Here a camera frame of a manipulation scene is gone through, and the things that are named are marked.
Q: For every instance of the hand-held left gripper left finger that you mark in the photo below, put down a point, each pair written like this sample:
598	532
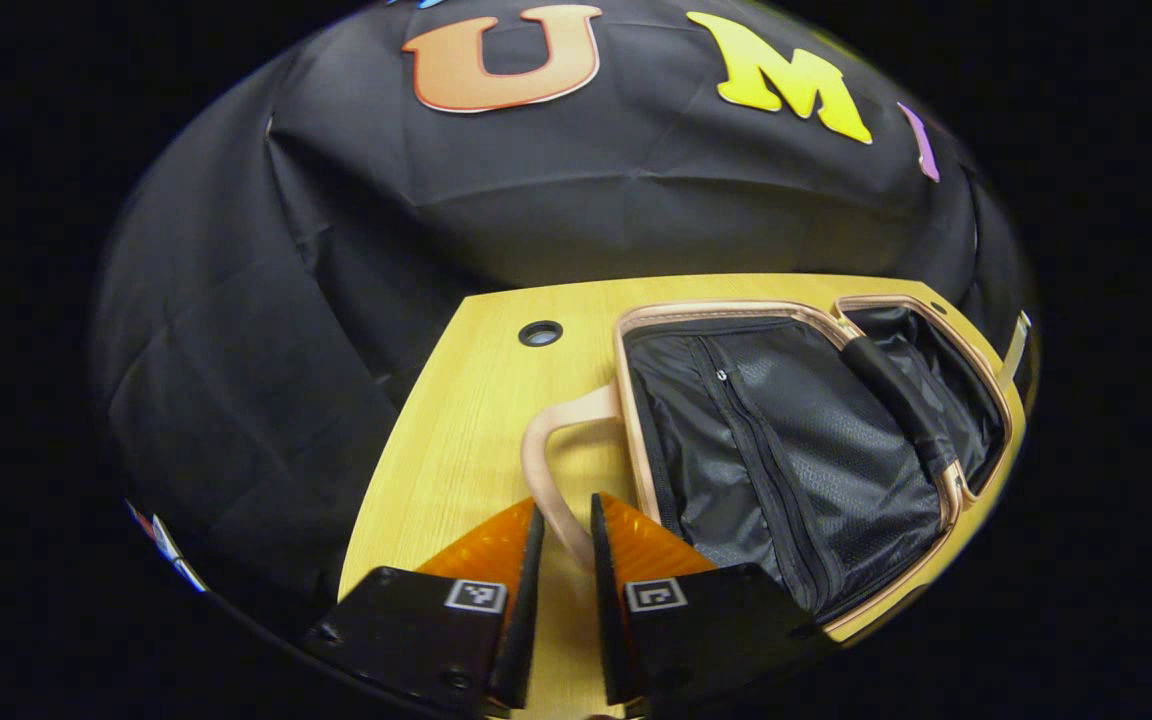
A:
526	600

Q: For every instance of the black backdrop cloth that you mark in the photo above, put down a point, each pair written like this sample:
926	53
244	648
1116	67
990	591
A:
336	250

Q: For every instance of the colourful printed board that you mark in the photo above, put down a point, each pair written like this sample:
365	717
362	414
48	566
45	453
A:
171	550

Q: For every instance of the pink suitcase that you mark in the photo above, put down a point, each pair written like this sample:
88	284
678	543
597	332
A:
786	450

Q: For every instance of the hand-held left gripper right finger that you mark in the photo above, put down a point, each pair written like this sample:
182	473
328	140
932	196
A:
608	600

